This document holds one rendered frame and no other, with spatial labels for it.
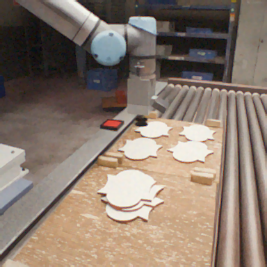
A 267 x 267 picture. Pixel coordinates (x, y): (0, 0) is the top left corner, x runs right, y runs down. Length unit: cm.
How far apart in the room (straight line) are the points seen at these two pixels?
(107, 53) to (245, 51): 477
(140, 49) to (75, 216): 45
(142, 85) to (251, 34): 458
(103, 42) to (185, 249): 45
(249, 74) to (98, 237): 496
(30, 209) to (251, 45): 492
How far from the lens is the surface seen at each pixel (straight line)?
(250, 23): 523
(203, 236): 57
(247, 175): 82
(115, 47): 57
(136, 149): 84
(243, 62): 528
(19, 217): 67
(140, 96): 74
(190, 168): 77
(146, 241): 54
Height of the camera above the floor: 134
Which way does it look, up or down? 24 degrees down
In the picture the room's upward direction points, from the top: straight up
